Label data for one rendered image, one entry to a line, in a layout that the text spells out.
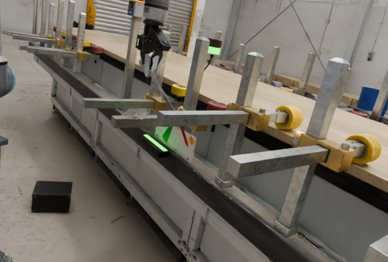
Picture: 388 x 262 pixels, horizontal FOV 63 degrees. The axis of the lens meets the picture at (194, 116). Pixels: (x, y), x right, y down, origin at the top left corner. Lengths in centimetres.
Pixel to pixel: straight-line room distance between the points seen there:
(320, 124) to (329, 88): 9
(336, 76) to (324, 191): 42
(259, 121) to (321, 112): 19
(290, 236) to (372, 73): 780
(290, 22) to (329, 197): 909
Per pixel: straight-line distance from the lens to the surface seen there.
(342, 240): 109
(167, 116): 73
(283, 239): 90
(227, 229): 110
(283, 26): 1012
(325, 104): 79
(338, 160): 78
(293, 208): 87
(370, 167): 99
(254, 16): 1097
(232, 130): 98
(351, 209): 105
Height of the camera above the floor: 117
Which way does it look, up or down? 16 degrees down
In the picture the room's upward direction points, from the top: 12 degrees clockwise
